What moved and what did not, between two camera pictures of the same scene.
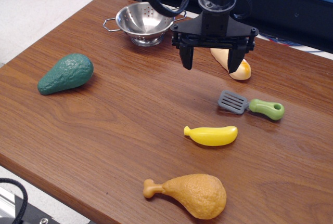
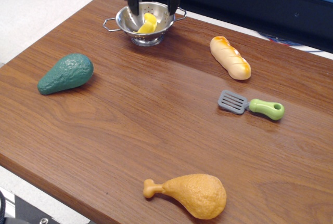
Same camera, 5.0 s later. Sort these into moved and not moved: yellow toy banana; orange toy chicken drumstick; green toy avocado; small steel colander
Moved: yellow toy banana
Not moved: orange toy chicken drumstick; small steel colander; green toy avocado
